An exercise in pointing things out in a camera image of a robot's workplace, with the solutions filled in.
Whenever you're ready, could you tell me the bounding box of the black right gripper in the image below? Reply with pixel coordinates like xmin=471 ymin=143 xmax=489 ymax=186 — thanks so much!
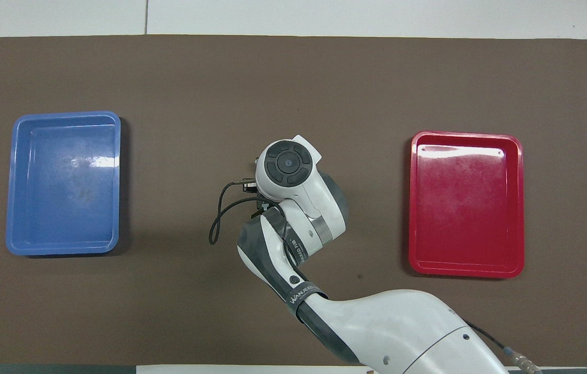
xmin=252 ymin=199 xmax=279 ymax=220

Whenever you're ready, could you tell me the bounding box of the blue plastic tray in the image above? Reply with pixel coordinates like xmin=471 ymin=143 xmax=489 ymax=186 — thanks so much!
xmin=6 ymin=111 xmax=121 ymax=257

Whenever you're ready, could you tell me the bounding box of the brown table mat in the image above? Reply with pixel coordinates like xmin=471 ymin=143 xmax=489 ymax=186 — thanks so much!
xmin=0 ymin=34 xmax=587 ymax=367

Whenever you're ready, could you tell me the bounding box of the red plastic tray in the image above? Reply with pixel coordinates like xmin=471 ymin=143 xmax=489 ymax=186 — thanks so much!
xmin=408 ymin=130 xmax=525 ymax=278

